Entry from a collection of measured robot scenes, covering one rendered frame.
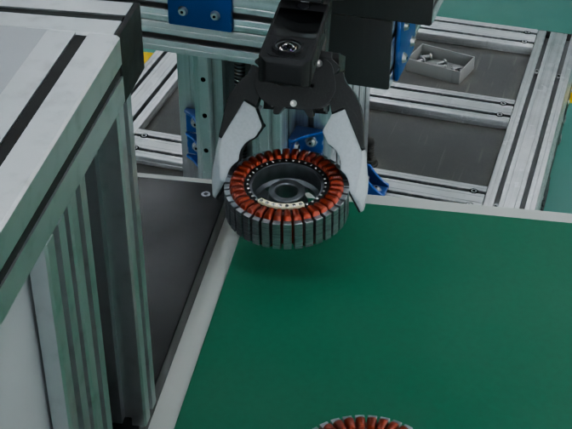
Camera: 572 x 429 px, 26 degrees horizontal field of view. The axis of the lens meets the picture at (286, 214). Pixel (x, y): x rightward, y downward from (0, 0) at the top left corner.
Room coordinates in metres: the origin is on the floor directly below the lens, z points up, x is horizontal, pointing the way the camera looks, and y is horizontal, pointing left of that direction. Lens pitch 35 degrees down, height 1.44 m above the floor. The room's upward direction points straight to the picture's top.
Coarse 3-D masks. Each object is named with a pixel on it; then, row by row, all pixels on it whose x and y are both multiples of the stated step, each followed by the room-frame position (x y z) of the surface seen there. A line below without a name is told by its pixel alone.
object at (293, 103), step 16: (304, 0) 1.02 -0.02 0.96; (320, 0) 1.02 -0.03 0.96; (336, 0) 1.05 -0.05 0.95; (320, 64) 0.97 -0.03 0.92; (336, 64) 0.97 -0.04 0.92; (256, 80) 0.97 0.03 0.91; (320, 80) 0.96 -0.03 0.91; (272, 96) 0.96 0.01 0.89; (288, 96) 0.96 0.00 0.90; (304, 96) 0.96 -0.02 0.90; (320, 96) 0.96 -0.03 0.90; (320, 112) 0.99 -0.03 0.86
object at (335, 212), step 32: (256, 160) 0.95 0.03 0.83; (288, 160) 0.96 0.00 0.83; (320, 160) 0.95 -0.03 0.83; (224, 192) 0.92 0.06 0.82; (256, 192) 0.93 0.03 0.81; (288, 192) 0.93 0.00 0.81; (320, 192) 0.91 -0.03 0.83; (256, 224) 0.87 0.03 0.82; (288, 224) 0.87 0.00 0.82; (320, 224) 0.87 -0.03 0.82
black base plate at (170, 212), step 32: (160, 192) 0.99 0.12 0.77; (192, 192) 0.99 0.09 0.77; (160, 224) 0.94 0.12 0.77; (192, 224) 0.94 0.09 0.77; (160, 256) 0.89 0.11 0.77; (192, 256) 0.89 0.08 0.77; (160, 288) 0.85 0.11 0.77; (192, 288) 0.85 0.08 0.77; (160, 320) 0.80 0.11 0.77; (160, 352) 0.76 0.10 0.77; (160, 384) 0.74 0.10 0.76
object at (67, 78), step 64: (0, 0) 0.69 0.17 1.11; (64, 0) 0.69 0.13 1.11; (0, 64) 0.61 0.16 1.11; (64, 64) 0.61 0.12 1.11; (128, 64) 0.66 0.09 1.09; (0, 128) 0.54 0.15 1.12; (64, 128) 0.54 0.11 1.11; (0, 192) 0.48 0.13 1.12; (64, 192) 0.53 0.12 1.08; (0, 256) 0.45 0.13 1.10; (0, 320) 0.44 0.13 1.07
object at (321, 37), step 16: (288, 0) 1.02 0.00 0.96; (288, 16) 0.98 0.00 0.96; (304, 16) 0.98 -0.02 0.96; (320, 16) 0.99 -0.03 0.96; (272, 32) 0.95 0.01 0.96; (288, 32) 0.95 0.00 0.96; (304, 32) 0.95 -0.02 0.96; (320, 32) 0.96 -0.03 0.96; (272, 48) 0.92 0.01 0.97; (288, 48) 0.92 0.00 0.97; (304, 48) 0.93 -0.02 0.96; (320, 48) 0.95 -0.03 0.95; (272, 64) 0.91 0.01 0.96; (288, 64) 0.90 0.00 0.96; (304, 64) 0.90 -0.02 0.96; (272, 80) 0.91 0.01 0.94; (288, 80) 0.90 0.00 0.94; (304, 80) 0.90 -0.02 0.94
